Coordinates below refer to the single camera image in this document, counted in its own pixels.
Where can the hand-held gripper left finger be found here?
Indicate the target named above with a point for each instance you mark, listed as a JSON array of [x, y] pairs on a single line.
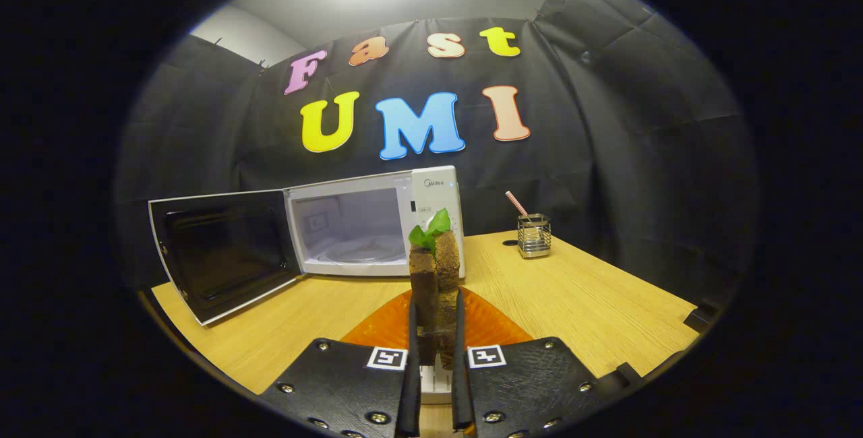
[[412, 397]]

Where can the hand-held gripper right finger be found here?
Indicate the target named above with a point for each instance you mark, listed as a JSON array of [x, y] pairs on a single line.
[[461, 397]]

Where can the brown bread lettuce sandwich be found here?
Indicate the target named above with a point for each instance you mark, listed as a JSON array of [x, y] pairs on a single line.
[[425, 290]]

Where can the white microwave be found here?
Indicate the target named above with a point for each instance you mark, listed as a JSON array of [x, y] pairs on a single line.
[[435, 195]]

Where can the white rectangular tray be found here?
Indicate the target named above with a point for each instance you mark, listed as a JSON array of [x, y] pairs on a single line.
[[435, 387]]

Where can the black table clamp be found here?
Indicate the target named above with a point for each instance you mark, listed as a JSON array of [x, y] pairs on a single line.
[[701, 315], [623, 375]]

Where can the metal mesh holder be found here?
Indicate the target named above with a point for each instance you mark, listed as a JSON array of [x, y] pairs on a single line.
[[534, 239]]

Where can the pink striped straw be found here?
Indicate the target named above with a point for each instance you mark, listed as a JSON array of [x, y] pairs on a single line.
[[516, 203]]

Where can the black backdrop cloth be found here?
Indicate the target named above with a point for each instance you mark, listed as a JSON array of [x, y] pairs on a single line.
[[607, 155]]

